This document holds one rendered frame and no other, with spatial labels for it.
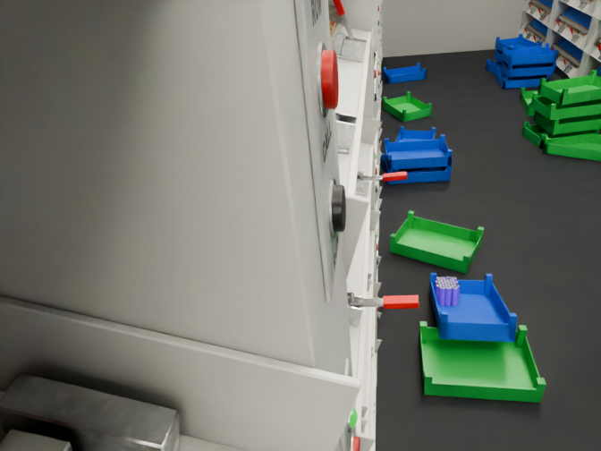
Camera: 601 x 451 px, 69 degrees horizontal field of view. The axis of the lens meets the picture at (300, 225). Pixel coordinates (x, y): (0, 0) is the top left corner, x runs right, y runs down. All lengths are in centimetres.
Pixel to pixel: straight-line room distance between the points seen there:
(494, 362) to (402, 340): 27
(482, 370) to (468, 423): 18
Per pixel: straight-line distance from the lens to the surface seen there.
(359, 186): 68
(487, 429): 132
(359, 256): 56
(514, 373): 144
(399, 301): 46
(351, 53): 61
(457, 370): 140
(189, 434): 17
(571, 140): 274
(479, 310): 152
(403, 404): 133
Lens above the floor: 111
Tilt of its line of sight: 34 degrees down
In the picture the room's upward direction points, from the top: 8 degrees counter-clockwise
